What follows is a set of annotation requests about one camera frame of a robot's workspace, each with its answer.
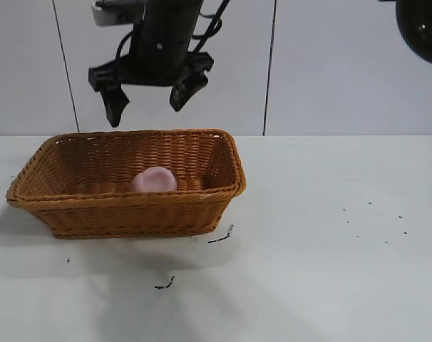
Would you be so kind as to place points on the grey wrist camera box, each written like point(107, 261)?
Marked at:
point(114, 10)

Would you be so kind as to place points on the pink peach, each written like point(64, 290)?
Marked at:
point(153, 180)

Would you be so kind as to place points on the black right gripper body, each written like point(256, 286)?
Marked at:
point(162, 53)

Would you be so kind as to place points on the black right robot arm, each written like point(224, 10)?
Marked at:
point(424, 26)

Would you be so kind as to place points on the brown woven wicker basket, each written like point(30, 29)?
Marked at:
point(130, 213)

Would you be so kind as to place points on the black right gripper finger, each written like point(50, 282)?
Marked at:
point(113, 105)
point(185, 90)

